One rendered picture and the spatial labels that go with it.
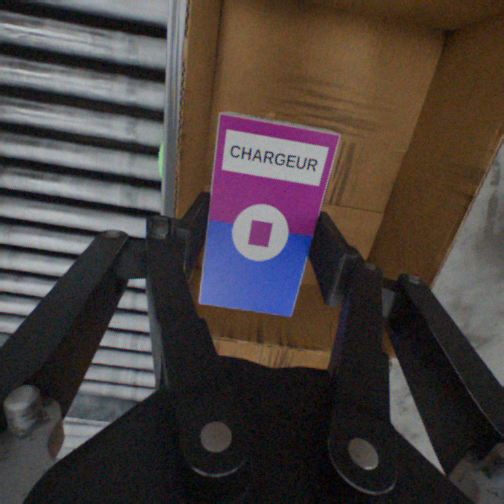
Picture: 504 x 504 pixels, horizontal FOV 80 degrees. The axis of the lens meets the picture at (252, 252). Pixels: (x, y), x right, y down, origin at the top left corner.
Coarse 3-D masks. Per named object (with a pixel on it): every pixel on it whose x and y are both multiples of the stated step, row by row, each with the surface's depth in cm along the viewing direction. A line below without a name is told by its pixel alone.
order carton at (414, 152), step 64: (192, 0) 24; (256, 0) 36; (320, 0) 35; (384, 0) 32; (448, 0) 29; (192, 64) 27; (256, 64) 39; (320, 64) 39; (384, 64) 39; (448, 64) 36; (192, 128) 32; (384, 128) 42; (448, 128) 35; (192, 192) 38; (384, 192) 46; (448, 192) 33; (384, 256) 45; (448, 256) 32; (256, 320) 42; (320, 320) 44
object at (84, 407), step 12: (84, 396) 87; (96, 396) 88; (72, 408) 83; (84, 408) 84; (96, 408) 85; (108, 408) 85; (120, 408) 86; (84, 420) 81; (96, 420) 82; (108, 420) 82
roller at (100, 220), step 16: (0, 208) 62; (16, 208) 62; (32, 208) 62; (48, 208) 63; (64, 208) 63; (80, 208) 64; (96, 208) 65; (64, 224) 64; (80, 224) 64; (96, 224) 63; (112, 224) 63; (128, 224) 64; (144, 224) 64
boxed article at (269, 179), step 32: (224, 128) 17; (256, 128) 17; (288, 128) 17; (320, 128) 19; (224, 160) 18; (256, 160) 18; (288, 160) 18; (320, 160) 18; (224, 192) 19; (256, 192) 19; (288, 192) 19; (320, 192) 19; (224, 224) 20; (256, 224) 20; (288, 224) 20; (224, 256) 21; (256, 256) 21; (288, 256) 21; (224, 288) 22; (256, 288) 22; (288, 288) 22
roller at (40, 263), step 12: (0, 252) 68; (12, 252) 68; (24, 252) 69; (36, 252) 69; (0, 264) 68; (12, 264) 68; (24, 264) 68; (36, 264) 68; (48, 264) 68; (60, 264) 68; (144, 288) 71
